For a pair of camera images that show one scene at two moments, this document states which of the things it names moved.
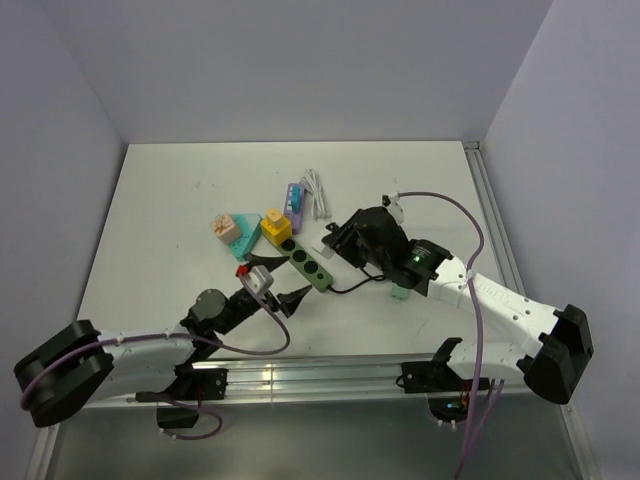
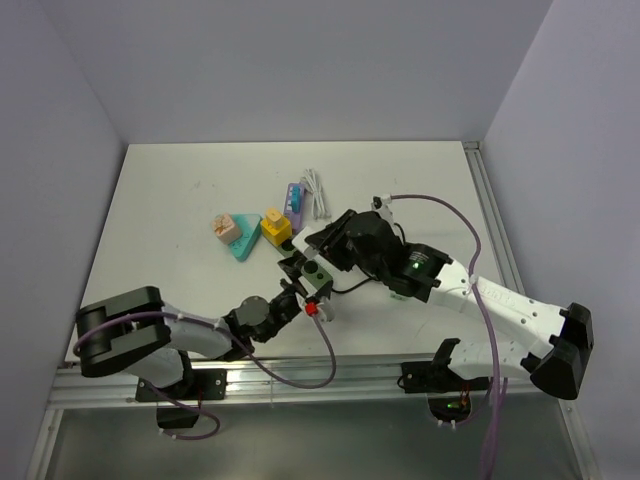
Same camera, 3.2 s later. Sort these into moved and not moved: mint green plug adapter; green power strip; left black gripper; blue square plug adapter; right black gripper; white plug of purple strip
Moved: white plug of purple strip; left black gripper
Not moved: blue square plug adapter; green power strip; mint green plug adapter; right black gripper
